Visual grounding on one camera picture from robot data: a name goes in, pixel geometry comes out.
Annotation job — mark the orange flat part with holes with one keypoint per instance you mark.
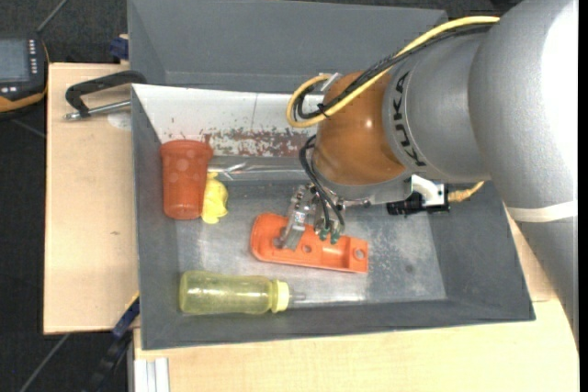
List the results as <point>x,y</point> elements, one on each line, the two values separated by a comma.
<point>340,253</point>

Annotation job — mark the yellow clear baby bottle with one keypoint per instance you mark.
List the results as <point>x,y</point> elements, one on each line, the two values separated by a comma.
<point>225,293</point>

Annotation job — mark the black cylinder on white bracket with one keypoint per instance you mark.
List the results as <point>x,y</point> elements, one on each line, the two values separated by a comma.
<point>420,197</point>

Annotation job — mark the orange dotted plastic cup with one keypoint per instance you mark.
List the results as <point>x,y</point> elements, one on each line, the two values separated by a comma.
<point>184,179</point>

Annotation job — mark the grey metal bin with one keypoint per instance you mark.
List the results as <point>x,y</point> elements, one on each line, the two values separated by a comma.
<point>404,271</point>

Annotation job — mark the pale wood flat board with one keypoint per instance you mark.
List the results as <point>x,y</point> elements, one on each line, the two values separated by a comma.
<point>89,206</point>

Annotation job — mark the yellow crumpled cloth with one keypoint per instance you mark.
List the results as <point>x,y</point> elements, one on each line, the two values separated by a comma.
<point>216,199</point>

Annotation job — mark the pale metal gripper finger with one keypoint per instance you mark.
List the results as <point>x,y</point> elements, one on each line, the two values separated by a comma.
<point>286,233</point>
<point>297,237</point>

